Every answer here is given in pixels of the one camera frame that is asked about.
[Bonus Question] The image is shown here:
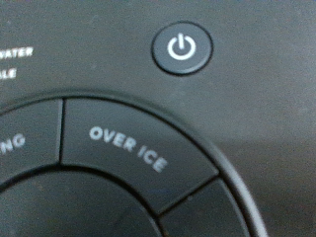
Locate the black Keurig coffee machine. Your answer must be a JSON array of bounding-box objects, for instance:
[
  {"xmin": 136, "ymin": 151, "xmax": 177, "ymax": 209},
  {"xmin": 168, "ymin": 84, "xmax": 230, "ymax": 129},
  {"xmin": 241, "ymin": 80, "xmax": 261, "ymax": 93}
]
[{"xmin": 0, "ymin": 0, "xmax": 316, "ymax": 237}]

